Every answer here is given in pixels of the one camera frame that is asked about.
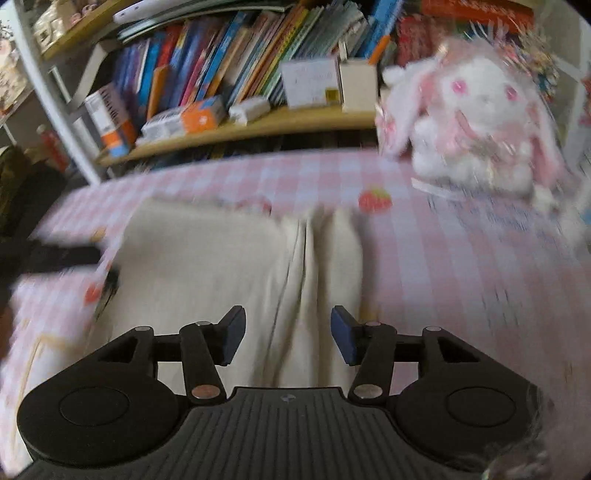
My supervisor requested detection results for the small white box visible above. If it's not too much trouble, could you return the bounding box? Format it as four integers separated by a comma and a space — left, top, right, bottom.
228, 97, 271, 125

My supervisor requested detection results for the white pink plush bunny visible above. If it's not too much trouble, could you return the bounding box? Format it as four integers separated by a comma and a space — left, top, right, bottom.
375, 41, 568, 206

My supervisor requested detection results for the row of colourful books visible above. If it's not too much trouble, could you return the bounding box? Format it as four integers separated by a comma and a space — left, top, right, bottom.
112, 0, 536, 114

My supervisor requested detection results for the red bottle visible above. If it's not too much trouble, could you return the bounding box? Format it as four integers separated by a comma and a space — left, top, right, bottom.
38, 126, 71, 174

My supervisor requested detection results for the white plastic object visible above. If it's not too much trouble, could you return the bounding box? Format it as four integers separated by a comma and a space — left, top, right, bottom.
113, 0, 155, 25

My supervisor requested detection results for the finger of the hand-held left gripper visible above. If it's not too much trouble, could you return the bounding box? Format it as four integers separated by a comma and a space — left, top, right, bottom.
18, 242, 103, 280

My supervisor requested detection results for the beige t-shirt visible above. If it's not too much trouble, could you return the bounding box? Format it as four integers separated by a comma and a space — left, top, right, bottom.
90, 198, 370, 398

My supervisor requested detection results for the pink checkered bed sheet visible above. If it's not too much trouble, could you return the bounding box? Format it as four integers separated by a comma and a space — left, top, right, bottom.
0, 147, 591, 480

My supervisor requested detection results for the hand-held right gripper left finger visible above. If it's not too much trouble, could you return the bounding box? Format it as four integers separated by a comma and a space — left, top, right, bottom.
88, 305, 247, 406

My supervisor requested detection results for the wooden bookshelf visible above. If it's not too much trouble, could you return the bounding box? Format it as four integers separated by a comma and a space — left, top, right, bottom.
41, 0, 386, 168

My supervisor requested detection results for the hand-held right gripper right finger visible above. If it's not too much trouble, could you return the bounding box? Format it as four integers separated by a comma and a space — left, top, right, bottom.
331, 305, 485, 406

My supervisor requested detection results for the grey fuzzy cloth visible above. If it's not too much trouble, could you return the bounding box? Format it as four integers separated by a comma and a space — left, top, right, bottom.
480, 388, 561, 480

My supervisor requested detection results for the white card box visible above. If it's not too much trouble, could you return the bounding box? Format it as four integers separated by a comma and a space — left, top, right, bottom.
280, 56, 342, 109

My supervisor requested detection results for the dark cloth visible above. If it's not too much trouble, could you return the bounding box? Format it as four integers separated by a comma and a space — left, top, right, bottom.
0, 145, 68, 247

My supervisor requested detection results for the orange white blue box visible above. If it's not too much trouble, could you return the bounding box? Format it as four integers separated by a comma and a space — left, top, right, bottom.
84, 83, 138, 158

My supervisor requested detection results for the beige pen holder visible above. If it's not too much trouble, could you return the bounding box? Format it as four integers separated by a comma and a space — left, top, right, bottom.
338, 58, 378, 113

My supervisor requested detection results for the white shelf frame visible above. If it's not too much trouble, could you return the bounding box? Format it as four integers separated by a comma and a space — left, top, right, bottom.
13, 0, 108, 186

